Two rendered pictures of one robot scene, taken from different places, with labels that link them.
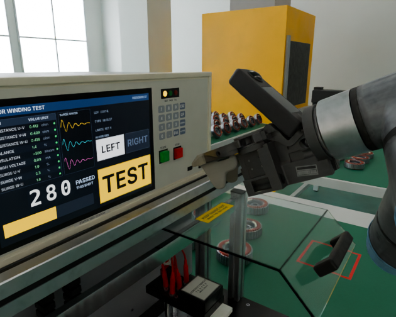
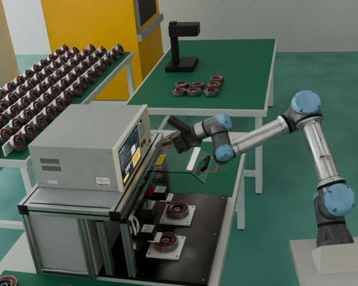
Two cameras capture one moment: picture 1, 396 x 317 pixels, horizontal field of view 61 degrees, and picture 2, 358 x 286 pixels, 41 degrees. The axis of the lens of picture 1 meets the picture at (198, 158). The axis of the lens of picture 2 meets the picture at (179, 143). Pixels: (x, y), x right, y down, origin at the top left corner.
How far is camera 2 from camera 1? 1.69 m
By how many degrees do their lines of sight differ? 22
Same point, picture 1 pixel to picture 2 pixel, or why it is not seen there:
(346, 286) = (214, 175)
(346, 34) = not seen: outside the picture
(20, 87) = (121, 143)
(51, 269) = (134, 188)
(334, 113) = (199, 130)
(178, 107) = (142, 125)
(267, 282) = (178, 184)
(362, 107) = (205, 129)
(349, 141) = (203, 136)
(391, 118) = (211, 131)
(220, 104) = (70, 30)
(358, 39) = not seen: outside the picture
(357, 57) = not seen: outside the picture
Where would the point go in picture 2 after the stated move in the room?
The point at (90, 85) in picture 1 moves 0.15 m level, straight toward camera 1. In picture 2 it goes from (128, 134) to (150, 145)
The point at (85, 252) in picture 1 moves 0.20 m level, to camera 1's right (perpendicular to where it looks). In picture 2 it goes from (137, 183) to (180, 170)
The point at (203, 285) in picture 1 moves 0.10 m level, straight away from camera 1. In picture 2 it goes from (161, 188) to (154, 179)
